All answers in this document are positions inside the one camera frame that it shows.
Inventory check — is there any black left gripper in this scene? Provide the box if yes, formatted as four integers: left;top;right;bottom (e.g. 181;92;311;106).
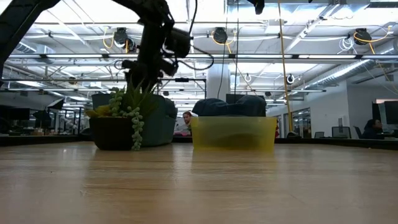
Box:
121;57;180;91

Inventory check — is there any blue denim cap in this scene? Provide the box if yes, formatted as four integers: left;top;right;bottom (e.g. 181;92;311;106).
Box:
192;95;267;118

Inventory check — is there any long ceiling light strip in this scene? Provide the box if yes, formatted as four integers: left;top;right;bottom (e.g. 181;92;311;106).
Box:
6;53;398;60

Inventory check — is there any person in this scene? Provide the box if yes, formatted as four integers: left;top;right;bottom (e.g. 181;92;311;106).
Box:
361;118;384;140
176;110;193;132

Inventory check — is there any potted succulent plant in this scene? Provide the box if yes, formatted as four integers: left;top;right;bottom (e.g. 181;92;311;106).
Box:
84;77;159;152

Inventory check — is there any yellow translucent plastic bin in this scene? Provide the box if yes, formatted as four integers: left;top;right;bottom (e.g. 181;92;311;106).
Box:
190;116;278;153

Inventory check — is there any black computer monitor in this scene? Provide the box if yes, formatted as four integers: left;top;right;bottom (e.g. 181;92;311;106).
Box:
384;100;398;126
225;93;246;104
0;105;31;121

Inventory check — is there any black metal gantry frame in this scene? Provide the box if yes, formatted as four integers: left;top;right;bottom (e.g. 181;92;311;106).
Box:
160;77;208;100

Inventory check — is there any black ceiling cable reel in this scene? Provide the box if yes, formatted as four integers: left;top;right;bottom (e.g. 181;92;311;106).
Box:
353;27;369;46
212;27;229;45
113;27;137;54

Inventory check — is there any black hanging cable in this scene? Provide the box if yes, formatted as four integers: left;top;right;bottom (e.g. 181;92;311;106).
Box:
233;0;240;96

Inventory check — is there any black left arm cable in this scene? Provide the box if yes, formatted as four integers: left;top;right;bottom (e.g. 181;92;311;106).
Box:
174;0;215;71

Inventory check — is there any yellow hanging cable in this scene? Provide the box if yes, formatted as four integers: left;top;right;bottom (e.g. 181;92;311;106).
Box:
277;0;295;134

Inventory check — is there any silver spiral air duct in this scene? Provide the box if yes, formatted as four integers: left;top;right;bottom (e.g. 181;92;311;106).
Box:
12;39;56;63
303;39;398;91

